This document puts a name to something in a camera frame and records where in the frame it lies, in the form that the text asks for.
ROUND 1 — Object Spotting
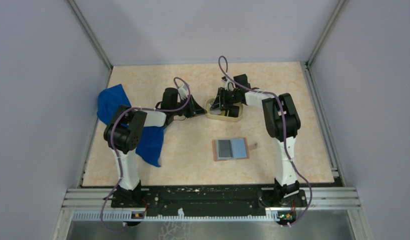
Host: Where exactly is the tan leather card holder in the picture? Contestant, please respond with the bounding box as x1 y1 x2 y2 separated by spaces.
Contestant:
212 137 258 162

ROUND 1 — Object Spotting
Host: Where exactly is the black card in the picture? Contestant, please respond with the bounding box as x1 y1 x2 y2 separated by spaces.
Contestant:
217 139 232 159

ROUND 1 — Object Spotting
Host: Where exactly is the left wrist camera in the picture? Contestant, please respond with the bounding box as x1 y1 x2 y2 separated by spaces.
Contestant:
177 84 190 101

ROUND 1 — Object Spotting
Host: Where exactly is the beige oval tray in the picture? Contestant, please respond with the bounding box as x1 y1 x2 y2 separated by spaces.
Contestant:
204 98 243 122

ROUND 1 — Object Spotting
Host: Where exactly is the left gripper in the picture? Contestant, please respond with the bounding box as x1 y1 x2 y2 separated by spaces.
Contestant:
172 94 207 118

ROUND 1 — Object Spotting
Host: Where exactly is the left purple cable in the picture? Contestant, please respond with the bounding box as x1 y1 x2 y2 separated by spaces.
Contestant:
99 77 191 233

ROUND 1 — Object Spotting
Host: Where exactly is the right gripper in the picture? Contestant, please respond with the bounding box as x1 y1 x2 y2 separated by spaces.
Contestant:
210 87 240 112

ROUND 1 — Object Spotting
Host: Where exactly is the blue cloth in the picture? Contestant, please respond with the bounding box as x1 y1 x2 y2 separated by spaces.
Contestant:
97 84 165 168

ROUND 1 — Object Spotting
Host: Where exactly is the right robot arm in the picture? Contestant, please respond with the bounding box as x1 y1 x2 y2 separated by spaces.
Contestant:
210 74 301 206

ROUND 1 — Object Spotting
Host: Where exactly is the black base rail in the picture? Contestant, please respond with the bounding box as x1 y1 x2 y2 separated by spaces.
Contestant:
110 184 307 217

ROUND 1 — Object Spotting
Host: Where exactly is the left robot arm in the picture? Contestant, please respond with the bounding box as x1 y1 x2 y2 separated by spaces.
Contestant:
103 85 207 207

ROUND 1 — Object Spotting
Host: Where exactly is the aluminium frame rail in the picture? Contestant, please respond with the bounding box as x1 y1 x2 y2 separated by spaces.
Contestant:
62 187 362 222

